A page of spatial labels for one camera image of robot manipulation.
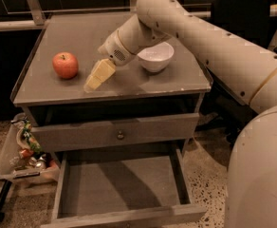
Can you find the clear plastic bin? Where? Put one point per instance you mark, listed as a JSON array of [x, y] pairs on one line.
[[17, 161]]

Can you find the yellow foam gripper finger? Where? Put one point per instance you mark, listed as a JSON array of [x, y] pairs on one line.
[[100, 73]]

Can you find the round metal drawer knob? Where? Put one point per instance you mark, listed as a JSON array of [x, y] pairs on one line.
[[120, 135]]

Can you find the closed grey top drawer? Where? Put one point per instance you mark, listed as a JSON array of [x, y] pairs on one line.
[[76, 136]]

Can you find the open grey middle drawer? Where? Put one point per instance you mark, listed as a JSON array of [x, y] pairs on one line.
[[134, 188]]

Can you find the green snack packet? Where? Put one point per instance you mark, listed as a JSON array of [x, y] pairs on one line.
[[30, 139]]

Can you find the red apple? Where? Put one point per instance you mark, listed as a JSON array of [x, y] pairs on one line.
[[66, 65]]

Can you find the grey drawer cabinet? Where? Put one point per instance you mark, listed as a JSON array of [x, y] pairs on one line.
[[131, 93]]

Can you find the white ceramic bowl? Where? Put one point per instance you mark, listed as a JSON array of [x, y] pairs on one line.
[[156, 58]]

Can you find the silver can in bin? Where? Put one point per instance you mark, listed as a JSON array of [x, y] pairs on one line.
[[40, 165]]

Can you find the black stand leg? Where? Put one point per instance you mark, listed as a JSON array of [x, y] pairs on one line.
[[3, 194]]

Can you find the black office chair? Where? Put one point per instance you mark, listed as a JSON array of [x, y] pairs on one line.
[[248, 19]]

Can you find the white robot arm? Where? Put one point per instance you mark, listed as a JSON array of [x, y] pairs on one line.
[[247, 70]]

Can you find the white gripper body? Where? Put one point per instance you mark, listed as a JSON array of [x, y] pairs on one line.
[[114, 50]]

